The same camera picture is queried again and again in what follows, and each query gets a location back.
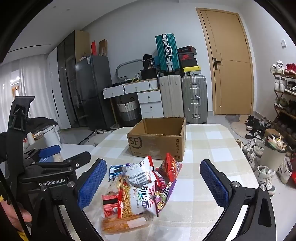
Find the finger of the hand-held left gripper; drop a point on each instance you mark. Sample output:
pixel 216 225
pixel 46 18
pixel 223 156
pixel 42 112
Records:
pixel 49 150
pixel 76 160

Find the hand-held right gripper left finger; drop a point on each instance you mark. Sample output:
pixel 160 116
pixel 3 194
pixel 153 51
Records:
pixel 92 183

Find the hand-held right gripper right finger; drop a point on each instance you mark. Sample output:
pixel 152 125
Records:
pixel 215 183

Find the clear chocolate chip bread packet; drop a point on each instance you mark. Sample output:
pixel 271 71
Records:
pixel 114 185

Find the blue cookie packet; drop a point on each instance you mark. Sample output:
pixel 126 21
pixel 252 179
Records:
pixel 115 171

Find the small red snack packet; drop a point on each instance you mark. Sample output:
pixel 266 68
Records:
pixel 109 205

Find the red triangular chip packet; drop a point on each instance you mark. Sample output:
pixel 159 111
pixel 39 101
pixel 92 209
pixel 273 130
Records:
pixel 171 168

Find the purple white-backed snack packet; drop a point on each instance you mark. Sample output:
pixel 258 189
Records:
pixel 138 176

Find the white noodle snack packet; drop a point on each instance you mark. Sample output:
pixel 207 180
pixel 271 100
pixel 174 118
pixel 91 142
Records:
pixel 141 199

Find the brown bread packet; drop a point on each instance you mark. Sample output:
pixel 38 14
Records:
pixel 124 224

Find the purple candy packet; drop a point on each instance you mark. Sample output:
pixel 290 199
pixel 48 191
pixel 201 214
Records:
pixel 163 193

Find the cardboard box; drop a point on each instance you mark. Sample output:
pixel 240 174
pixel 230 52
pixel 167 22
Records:
pixel 148 146

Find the person's left hand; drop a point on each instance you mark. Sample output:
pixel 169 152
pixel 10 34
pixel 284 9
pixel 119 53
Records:
pixel 18 216

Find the white electric kettle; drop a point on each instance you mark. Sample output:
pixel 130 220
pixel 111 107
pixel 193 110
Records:
pixel 52 136

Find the white cup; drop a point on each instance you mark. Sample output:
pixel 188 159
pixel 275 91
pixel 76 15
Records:
pixel 30 138

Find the black jacket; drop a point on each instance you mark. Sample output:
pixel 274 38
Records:
pixel 40 124

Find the striped floor rug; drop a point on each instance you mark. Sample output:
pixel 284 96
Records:
pixel 99 133

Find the checked tablecloth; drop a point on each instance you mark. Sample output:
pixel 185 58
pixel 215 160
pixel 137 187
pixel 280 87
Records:
pixel 208 143

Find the beige round rug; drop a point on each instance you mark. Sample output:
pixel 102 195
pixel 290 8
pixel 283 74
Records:
pixel 239 127

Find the white wardrobe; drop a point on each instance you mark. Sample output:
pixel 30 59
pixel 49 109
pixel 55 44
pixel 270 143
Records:
pixel 54 88

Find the beige bin with sticks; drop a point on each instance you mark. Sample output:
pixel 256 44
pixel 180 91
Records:
pixel 272 155

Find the pile of sneakers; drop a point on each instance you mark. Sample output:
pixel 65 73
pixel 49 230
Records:
pixel 252 129

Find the grey stained mat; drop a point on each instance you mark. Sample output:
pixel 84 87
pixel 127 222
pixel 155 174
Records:
pixel 232 118

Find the dark glass cabinet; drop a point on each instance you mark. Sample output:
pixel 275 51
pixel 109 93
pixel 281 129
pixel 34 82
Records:
pixel 67 81

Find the grey white woven basket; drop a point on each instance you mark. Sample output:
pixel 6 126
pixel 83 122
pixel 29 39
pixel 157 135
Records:
pixel 127 109

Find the dark grey refrigerator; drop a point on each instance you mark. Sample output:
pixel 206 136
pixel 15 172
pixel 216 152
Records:
pixel 94 88

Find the white curtain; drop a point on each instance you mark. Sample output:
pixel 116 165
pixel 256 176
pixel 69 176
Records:
pixel 32 76

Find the silver suitcase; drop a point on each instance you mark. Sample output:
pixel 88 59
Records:
pixel 194 97

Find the white desk with drawers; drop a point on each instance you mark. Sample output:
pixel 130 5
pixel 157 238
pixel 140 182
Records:
pixel 148 97

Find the beige suitcase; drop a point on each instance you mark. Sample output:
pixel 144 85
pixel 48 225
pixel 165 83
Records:
pixel 171 95

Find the grey hoop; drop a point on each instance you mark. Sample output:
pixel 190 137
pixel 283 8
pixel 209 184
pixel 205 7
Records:
pixel 118 69

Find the wooden shoe rack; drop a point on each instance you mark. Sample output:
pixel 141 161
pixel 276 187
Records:
pixel 288 114

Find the wooden door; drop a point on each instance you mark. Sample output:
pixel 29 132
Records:
pixel 231 81

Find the small mesh basket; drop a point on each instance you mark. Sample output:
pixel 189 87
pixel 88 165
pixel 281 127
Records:
pixel 138 75

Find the black bag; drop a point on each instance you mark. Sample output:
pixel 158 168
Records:
pixel 149 74

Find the cardboard pieces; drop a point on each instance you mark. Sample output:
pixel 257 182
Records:
pixel 103 47

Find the black printed box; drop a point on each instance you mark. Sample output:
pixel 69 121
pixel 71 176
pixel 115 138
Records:
pixel 148 62

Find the red shoe box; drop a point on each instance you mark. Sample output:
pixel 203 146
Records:
pixel 186 56

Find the black red-trimmed shoe box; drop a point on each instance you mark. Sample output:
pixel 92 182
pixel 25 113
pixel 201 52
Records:
pixel 186 49

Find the teal suitcase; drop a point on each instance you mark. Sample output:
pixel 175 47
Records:
pixel 166 53

